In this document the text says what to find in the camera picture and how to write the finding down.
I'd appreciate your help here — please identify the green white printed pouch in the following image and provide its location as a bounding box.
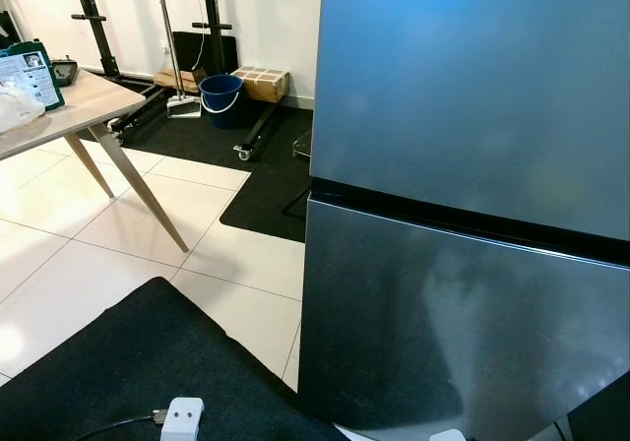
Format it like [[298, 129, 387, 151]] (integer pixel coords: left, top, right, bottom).
[[0, 39, 66, 112]]

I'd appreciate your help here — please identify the grey steel fridge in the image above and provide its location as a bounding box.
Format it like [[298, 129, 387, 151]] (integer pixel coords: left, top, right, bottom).
[[298, 0, 630, 441]]

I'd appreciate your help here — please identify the grey fridge lower door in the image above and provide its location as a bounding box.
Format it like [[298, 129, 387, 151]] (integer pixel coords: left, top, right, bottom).
[[298, 193, 630, 441]]

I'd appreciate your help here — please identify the black floor mat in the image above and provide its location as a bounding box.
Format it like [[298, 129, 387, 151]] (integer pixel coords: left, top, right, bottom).
[[0, 277, 347, 441], [79, 96, 316, 244]]

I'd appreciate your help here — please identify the brown cardboard box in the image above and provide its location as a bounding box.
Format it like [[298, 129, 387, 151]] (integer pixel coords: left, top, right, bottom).
[[231, 65, 290, 104]]

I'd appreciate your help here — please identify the blue plastic bucket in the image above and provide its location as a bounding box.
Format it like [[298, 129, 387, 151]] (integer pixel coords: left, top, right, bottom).
[[200, 74, 245, 130]]

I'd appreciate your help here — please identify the white broom with stick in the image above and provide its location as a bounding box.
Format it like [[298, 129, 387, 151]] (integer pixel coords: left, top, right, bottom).
[[159, 0, 204, 119]]

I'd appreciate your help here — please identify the black square case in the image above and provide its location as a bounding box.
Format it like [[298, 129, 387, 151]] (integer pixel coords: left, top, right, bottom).
[[172, 31, 239, 76]]

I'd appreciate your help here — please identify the small flat cardboard box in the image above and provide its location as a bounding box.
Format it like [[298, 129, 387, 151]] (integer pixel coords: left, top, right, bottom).
[[154, 67, 208, 95]]

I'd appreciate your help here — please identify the light wooden table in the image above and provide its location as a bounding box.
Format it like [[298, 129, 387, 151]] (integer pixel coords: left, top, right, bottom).
[[0, 67, 190, 255]]

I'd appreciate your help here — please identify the white plastic bag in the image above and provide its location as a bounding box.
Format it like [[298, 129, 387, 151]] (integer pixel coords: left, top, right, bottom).
[[0, 85, 47, 135]]

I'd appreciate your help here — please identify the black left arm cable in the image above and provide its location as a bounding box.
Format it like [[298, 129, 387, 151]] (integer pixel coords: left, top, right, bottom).
[[74, 411, 168, 441]]

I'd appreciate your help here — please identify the black metal gantry frame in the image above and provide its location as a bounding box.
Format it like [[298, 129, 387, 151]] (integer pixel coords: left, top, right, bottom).
[[67, 0, 282, 163]]

